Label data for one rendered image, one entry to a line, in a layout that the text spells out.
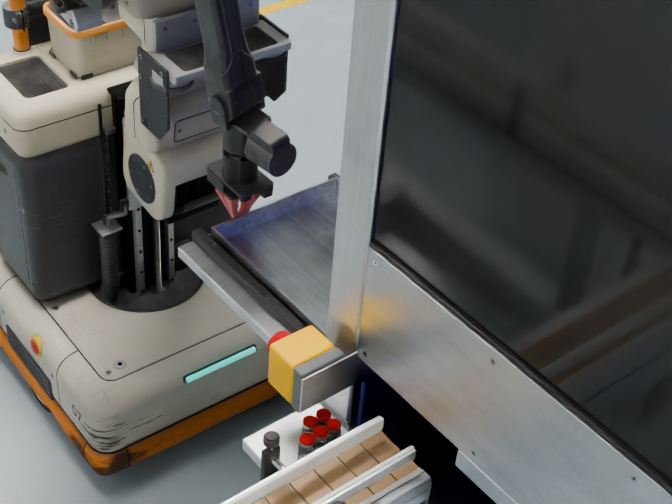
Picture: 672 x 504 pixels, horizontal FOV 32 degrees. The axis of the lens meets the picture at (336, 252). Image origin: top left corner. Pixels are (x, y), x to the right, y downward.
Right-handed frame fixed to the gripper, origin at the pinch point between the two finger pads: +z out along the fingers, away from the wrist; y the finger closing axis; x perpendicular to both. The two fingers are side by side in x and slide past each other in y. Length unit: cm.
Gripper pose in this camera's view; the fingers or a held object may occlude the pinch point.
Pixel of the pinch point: (239, 218)
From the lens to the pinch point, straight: 194.3
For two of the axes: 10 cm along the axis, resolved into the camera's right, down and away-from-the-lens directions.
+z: -0.7, 7.7, 6.4
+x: 7.8, -3.5, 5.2
